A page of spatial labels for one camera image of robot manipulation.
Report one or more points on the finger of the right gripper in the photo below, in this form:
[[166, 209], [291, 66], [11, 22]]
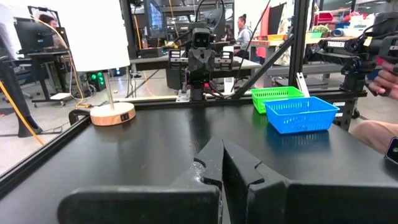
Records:
[[207, 62], [195, 62]]

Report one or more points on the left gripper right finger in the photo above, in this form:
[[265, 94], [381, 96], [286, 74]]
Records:
[[311, 205]]

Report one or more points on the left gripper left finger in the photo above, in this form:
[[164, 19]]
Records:
[[140, 207]]

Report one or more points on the person's forearm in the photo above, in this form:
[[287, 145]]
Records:
[[373, 133]]

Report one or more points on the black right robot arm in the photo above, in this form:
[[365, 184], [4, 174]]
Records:
[[199, 91]]

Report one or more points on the black neighbouring workstation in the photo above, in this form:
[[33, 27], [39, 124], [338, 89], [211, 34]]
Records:
[[155, 60]]

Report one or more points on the person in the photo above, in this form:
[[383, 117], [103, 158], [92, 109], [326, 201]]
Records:
[[244, 35], [53, 25]]

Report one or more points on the light wooden side board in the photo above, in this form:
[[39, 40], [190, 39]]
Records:
[[146, 98]]

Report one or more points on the wooden workbench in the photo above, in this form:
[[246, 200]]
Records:
[[273, 43]]

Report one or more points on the green plastic bin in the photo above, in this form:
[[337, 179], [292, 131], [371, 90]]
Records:
[[273, 93]]

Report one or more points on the black computer case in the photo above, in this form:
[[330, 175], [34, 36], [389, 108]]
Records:
[[96, 81]]

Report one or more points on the white shade wooden table lamp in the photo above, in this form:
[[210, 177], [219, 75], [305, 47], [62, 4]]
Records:
[[96, 34]]

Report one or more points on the blue plastic bin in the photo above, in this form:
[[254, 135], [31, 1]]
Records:
[[298, 115]]

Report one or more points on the white flat floor plate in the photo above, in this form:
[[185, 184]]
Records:
[[60, 96]]

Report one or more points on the red storage bin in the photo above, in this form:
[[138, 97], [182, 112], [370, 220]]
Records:
[[325, 17]]

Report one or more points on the black office desk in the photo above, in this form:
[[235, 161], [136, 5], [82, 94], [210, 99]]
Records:
[[46, 54]]

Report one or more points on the person's hand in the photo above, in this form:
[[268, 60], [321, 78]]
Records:
[[385, 82]]

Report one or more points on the black computer monitor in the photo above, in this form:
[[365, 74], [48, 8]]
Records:
[[32, 35]]

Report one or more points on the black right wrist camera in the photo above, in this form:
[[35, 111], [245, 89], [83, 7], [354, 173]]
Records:
[[201, 38]]

